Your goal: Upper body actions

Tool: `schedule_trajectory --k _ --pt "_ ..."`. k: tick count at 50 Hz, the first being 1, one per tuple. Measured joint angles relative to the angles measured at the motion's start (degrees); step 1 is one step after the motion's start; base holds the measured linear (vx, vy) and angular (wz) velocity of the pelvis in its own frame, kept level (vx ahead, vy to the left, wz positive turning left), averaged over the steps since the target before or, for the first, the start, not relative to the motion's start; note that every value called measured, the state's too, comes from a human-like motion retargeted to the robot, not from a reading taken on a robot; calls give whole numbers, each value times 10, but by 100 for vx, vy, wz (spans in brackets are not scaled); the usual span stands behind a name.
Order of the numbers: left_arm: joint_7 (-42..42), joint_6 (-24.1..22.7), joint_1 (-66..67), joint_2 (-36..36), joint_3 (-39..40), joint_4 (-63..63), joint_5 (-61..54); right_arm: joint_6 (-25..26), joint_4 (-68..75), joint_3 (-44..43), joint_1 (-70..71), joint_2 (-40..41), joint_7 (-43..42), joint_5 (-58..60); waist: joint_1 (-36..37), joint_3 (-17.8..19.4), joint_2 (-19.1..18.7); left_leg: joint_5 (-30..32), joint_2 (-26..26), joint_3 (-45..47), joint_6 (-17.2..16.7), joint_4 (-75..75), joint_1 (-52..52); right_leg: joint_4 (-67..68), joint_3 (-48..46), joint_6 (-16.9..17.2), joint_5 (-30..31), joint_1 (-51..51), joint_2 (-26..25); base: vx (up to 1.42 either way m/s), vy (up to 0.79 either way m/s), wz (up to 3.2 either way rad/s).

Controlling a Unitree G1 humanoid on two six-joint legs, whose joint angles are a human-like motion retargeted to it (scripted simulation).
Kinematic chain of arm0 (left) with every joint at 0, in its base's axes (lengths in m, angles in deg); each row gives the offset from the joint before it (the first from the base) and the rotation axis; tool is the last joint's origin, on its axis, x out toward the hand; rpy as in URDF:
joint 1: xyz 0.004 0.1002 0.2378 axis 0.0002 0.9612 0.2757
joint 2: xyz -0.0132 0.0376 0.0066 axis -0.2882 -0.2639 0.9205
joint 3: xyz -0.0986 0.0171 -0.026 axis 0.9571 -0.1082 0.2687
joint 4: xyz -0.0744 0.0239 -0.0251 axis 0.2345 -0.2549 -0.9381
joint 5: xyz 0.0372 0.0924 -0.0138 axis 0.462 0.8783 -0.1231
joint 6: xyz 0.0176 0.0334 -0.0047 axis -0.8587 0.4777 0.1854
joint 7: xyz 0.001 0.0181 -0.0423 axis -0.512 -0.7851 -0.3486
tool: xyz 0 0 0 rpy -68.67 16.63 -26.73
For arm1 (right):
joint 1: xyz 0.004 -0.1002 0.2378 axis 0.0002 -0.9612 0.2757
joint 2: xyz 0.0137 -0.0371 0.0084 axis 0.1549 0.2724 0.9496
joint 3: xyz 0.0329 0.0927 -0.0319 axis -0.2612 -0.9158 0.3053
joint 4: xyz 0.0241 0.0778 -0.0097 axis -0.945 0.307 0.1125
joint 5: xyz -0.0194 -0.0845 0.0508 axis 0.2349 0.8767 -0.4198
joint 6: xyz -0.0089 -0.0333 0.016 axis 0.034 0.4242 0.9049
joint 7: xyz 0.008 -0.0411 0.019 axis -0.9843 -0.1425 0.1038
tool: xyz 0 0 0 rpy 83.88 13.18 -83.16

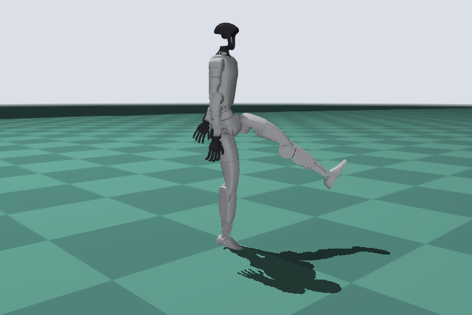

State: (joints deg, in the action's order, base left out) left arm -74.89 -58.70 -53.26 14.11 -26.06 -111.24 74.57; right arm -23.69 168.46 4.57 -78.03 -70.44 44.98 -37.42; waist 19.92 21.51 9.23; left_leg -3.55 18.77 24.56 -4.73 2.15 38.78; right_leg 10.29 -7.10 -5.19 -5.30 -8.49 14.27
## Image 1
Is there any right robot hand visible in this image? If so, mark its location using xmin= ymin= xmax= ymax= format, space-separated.
xmin=205 ymin=128 xmax=224 ymax=162

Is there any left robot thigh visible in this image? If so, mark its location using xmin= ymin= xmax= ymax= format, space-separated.
xmin=240 ymin=113 xmax=295 ymax=159

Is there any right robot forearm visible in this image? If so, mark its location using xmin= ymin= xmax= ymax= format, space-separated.
xmin=209 ymin=92 xmax=222 ymax=136

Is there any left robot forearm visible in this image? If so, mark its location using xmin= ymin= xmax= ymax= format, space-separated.
xmin=204 ymin=108 xmax=211 ymax=122

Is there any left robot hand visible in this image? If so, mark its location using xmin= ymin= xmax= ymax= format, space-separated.
xmin=193 ymin=114 xmax=210 ymax=144

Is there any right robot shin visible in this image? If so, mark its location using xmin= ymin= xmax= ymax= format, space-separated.
xmin=218 ymin=186 xmax=237 ymax=240

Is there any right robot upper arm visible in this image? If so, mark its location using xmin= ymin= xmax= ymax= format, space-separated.
xmin=209 ymin=58 xmax=225 ymax=104

